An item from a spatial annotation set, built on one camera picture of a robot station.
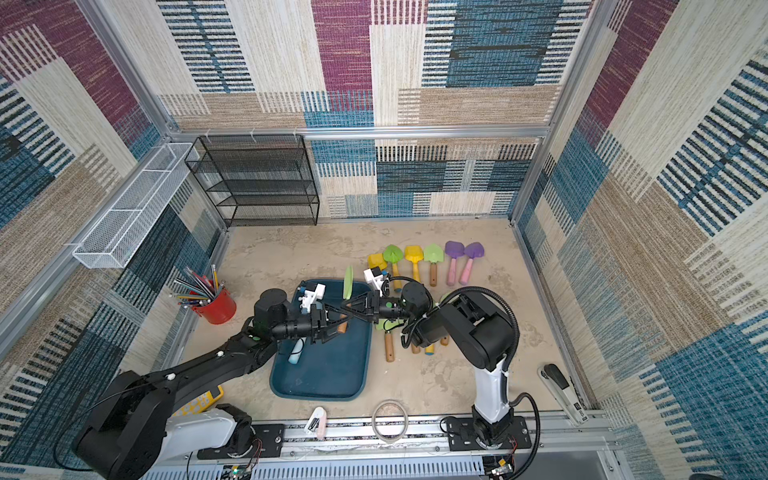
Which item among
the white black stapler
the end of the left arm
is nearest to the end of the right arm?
the end of the left arm

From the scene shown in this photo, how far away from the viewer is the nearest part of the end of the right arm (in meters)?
0.76

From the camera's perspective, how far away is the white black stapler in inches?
29.9

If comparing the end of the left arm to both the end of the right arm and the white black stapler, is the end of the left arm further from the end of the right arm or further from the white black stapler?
the white black stapler

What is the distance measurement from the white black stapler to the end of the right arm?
16.6 inches
